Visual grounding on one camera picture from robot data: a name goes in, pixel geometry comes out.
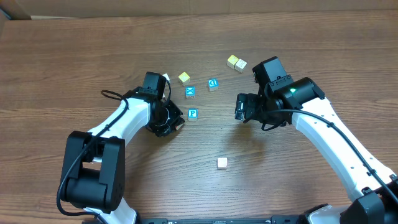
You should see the blue P block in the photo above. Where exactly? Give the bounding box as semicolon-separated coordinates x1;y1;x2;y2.
187;108;198;121

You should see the red K block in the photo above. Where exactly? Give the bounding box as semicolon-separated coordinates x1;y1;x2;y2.
217;157;228;169

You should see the red M block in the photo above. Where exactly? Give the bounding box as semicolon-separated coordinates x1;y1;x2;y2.
175;123;184;131

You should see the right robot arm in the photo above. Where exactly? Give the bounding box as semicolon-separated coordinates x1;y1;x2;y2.
235;57;397;224

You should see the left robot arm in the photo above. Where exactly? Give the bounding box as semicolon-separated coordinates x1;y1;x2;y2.
56;72;185;224

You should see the blue X block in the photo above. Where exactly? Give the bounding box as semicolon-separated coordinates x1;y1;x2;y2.
185;86;196;98

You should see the white block upper left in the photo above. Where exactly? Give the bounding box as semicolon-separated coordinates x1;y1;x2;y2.
162;73;170;83

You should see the white block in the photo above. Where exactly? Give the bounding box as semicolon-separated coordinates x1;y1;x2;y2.
162;73;170;83
234;58;247;73

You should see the yellow block centre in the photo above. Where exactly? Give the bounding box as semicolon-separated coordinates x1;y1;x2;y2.
178;72;190;86

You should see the yellow block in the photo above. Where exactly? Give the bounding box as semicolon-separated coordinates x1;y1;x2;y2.
178;72;190;86
226;55;239;69

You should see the blue D block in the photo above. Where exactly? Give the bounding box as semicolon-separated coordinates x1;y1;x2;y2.
208;78;219;91

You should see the white block far right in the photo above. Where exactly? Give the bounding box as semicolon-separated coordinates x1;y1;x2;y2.
234;58;247;73

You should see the yellow block far right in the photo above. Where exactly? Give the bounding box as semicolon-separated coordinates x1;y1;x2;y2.
226;55;239;69

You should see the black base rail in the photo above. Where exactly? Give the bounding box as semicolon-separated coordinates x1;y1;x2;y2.
138;215;308;224

